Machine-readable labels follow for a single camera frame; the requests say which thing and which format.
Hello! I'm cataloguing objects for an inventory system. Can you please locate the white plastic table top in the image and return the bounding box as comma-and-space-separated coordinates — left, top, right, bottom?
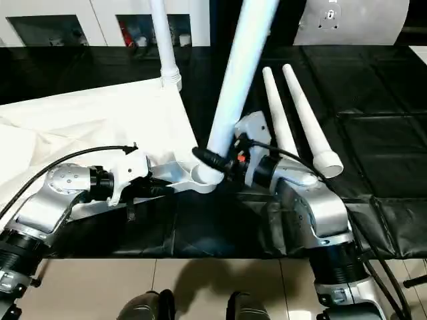
0, 77, 225, 223

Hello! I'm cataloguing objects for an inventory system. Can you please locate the white plastic table leg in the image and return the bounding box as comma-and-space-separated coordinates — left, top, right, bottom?
149, 0, 183, 91
262, 66, 298, 158
282, 64, 344, 178
196, 0, 282, 183

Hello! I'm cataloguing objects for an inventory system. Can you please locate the grey left robot foot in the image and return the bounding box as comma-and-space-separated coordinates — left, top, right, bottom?
117, 289, 177, 320

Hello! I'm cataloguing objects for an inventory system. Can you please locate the black box with gold label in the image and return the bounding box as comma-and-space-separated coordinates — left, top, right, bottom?
209, 0, 302, 48

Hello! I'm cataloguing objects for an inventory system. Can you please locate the black work mat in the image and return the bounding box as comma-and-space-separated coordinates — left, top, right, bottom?
0, 43, 427, 261

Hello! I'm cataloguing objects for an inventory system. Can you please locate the white glass door cabinet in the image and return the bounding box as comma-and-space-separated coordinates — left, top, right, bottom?
0, 0, 211, 48

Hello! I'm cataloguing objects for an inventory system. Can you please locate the black metal stand bar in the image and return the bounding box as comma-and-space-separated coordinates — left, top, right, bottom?
402, 277, 427, 290

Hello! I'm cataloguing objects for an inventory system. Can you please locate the flat white board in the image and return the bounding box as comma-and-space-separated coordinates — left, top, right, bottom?
408, 45, 427, 65

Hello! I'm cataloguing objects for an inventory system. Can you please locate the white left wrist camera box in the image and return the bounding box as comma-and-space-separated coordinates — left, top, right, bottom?
105, 145, 150, 208

